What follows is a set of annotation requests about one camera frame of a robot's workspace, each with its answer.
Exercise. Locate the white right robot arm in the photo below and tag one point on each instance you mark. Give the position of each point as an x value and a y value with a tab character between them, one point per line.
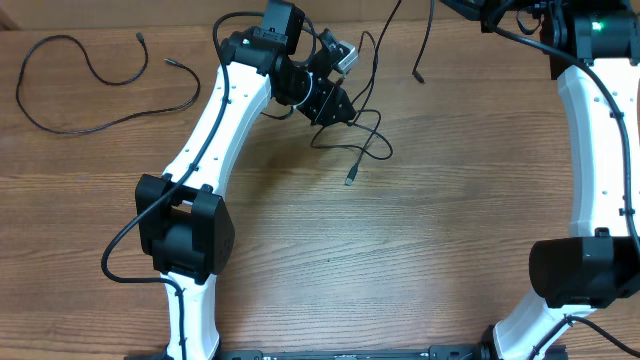
593	47

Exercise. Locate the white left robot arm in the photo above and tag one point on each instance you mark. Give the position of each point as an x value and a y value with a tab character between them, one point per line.
184	222

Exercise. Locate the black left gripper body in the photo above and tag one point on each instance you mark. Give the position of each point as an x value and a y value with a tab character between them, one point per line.
320	101

